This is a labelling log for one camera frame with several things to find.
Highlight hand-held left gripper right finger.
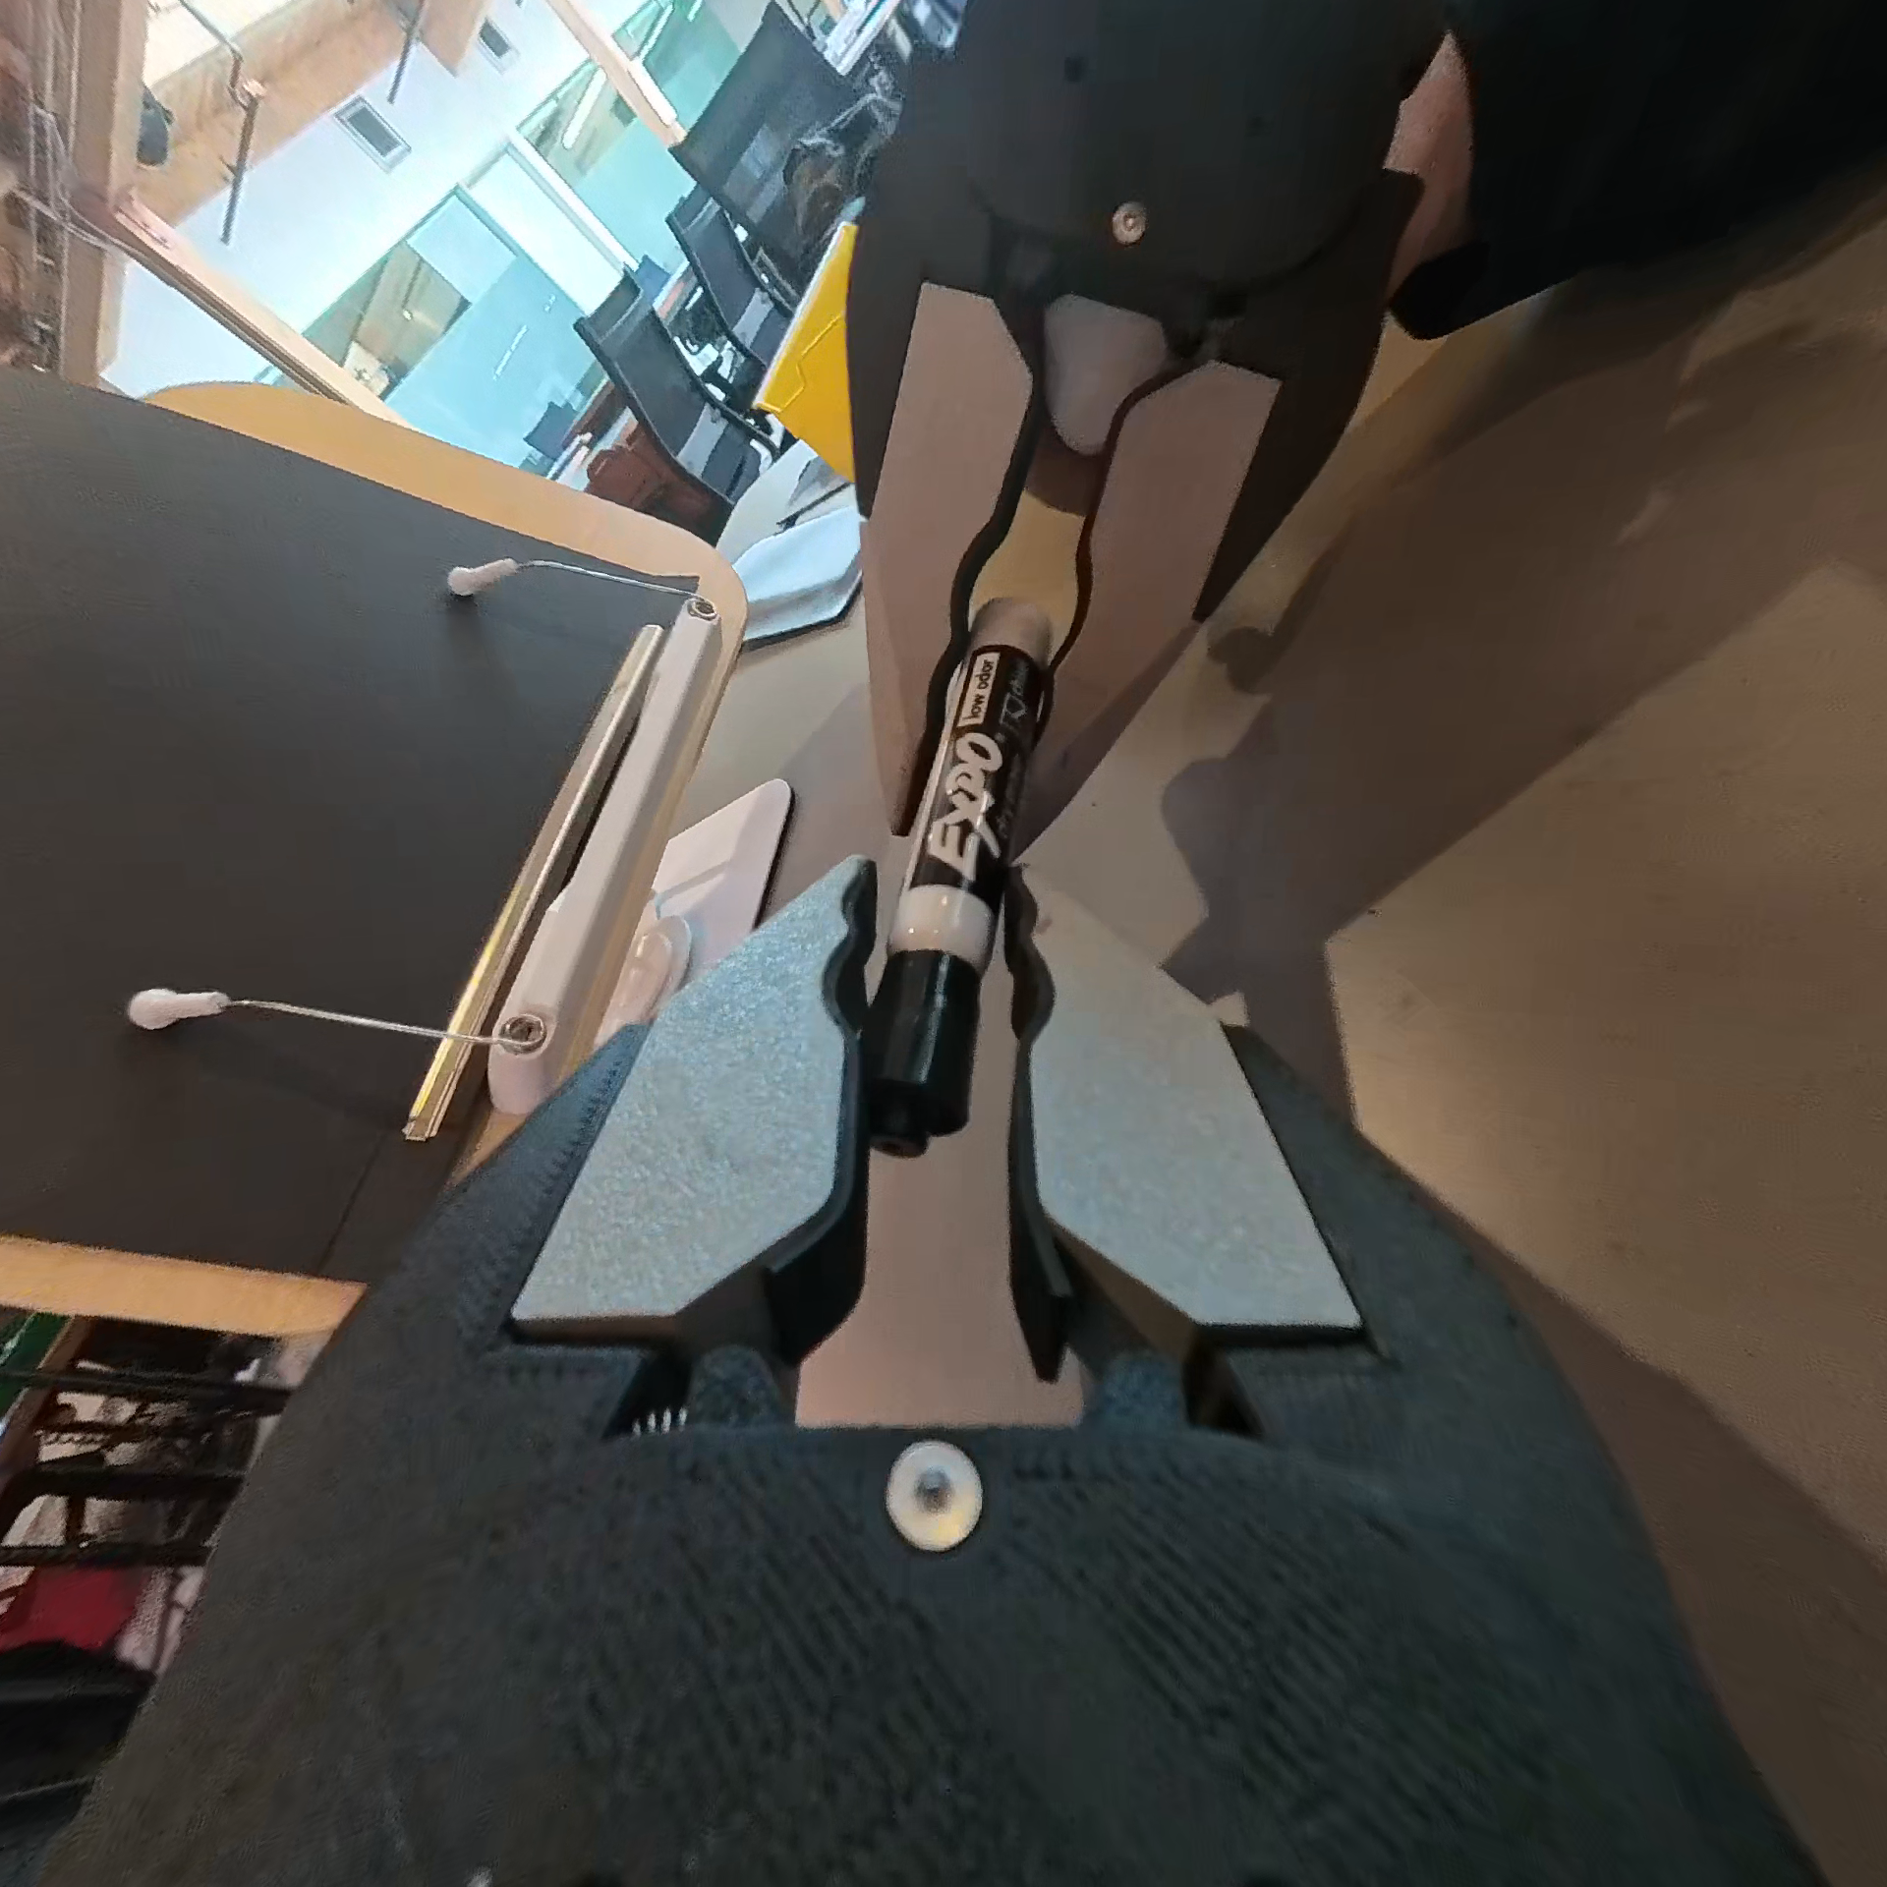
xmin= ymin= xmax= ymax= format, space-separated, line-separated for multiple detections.
xmin=1007 ymin=868 xmax=1368 ymax=1380

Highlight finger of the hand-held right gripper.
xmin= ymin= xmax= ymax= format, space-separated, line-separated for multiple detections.
xmin=857 ymin=278 xmax=1039 ymax=831
xmin=1015 ymin=364 xmax=1281 ymax=856

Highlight person's right hand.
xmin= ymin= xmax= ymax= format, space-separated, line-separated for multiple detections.
xmin=1386 ymin=26 xmax=1485 ymax=287

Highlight grey flat tray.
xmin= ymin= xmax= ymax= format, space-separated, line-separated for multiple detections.
xmin=734 ymin=515 xmax=863 ymax=652

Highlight metal wire page holder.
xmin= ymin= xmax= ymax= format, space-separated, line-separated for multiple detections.
xmin=123 ymin=982 xmax=552 ymax=1056
xmin=446 ymin=559 xmax=722 ymax=622

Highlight red plastic bin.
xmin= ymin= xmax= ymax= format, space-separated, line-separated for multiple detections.
xmin=0 ymin=1572 xmax=164 ymax=1673

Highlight black white dry erase marker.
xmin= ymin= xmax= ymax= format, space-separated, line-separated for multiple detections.
xmin=871 ymin=596 xmax=1061 ymax=1156

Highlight black wooden book stand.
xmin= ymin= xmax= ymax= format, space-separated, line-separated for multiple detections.
xmin=0 ymin=367 xmax=795 ymax=1333

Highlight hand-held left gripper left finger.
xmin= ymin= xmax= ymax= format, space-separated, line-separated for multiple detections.
xmin=509 ymin=856 xmax=886 ymax=1364

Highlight row of black office chairs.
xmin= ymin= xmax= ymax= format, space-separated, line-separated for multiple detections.
xmin=569 ymin=0 xmax=899 ymax=503

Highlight yellow plastic bin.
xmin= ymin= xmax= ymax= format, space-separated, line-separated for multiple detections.
xmin=753 ymin=224 xmax=863 ymax=480

